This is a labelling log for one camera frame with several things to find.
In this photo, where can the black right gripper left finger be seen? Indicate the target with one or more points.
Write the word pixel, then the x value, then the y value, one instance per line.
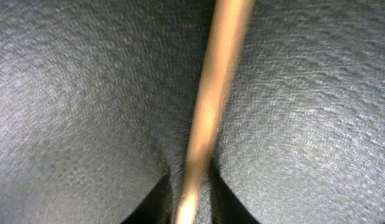
pixel 156 208

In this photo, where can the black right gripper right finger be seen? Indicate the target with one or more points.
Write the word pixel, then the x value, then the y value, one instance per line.
pixel 225 207

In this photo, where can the wooden chopstick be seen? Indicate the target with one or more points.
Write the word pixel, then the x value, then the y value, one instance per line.
pixel 228 27

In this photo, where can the round black serving tray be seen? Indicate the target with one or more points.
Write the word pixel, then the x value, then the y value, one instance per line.
pixel 97 99

